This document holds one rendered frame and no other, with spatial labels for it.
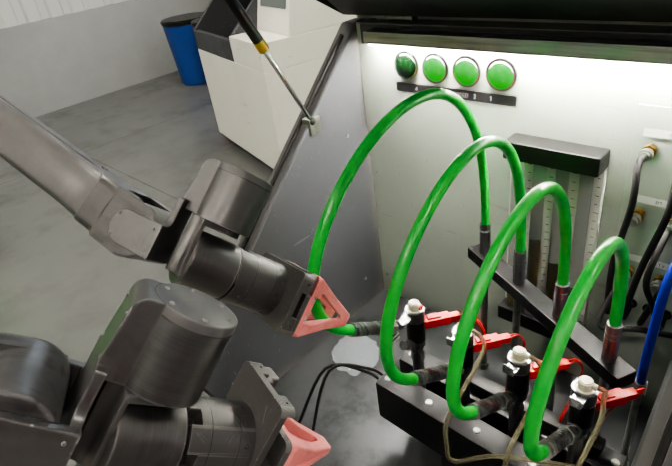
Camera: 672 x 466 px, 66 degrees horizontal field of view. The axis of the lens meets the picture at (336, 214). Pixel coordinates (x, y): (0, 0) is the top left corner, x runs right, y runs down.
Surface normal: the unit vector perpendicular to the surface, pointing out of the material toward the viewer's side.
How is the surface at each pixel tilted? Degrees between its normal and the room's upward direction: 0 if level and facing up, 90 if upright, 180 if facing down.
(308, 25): 90
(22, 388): 42
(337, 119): 90
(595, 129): 90
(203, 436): 61
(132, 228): 47
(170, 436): 65
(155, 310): 78
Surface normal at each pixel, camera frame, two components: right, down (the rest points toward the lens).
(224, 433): 0.72, -0.40
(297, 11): 0.53, 0.37
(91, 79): 0.72, 0.27
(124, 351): 0.35, 0.25
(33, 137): -0.22, -0.24
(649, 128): -0.68, 0.44
